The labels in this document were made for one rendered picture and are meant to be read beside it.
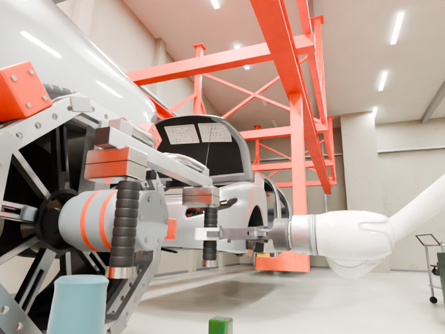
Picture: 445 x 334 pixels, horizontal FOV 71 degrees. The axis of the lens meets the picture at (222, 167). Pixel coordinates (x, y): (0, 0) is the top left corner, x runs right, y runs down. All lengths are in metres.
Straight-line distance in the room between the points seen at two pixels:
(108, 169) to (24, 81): 0.25
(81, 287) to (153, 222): 0.20
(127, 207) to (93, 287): 0.16
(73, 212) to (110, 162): 0.24
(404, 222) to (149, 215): 0.60
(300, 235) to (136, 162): 0.39
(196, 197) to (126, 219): 0.34
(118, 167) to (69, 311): 0.25
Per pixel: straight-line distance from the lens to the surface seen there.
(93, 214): 0.71
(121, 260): 0.51
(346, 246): 0.71
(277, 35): 3.63
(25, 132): 0.67
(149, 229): 0.69
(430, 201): 0.86
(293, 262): 4.24
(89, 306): 0.61
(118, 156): 0.53
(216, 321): 0.67
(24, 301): 0.82
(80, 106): 0.77
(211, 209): 0.81
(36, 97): 0.70
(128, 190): 0.51
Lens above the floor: 0.80
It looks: 14 degrees up
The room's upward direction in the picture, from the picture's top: 1 degrees clockwise
